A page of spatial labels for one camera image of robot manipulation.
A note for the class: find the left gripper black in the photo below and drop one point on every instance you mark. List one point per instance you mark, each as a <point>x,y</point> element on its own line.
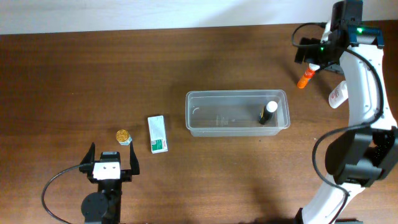
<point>126,175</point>

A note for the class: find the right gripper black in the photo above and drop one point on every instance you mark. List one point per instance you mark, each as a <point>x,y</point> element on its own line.
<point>313,44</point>

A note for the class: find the orange tube white cap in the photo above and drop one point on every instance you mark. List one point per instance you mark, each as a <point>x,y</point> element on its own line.
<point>307,76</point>

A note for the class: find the white lotion bottle clear cap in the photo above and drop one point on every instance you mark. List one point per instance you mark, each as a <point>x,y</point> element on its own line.
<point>339,95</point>

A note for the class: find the dark bottle white cap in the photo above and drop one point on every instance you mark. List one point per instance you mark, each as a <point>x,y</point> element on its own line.
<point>267,112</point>

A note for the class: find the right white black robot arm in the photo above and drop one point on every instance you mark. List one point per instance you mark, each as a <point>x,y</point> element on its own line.
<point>366,150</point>

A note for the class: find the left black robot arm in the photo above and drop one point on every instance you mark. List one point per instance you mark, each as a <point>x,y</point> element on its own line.
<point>104,205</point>

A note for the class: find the clear plastic container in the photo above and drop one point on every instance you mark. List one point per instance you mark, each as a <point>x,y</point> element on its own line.
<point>222,113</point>

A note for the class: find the small jar gold lid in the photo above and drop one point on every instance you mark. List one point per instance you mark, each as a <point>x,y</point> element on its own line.
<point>123,137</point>

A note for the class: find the white green medicine box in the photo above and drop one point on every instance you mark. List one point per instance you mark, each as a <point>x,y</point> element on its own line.
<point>157,132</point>

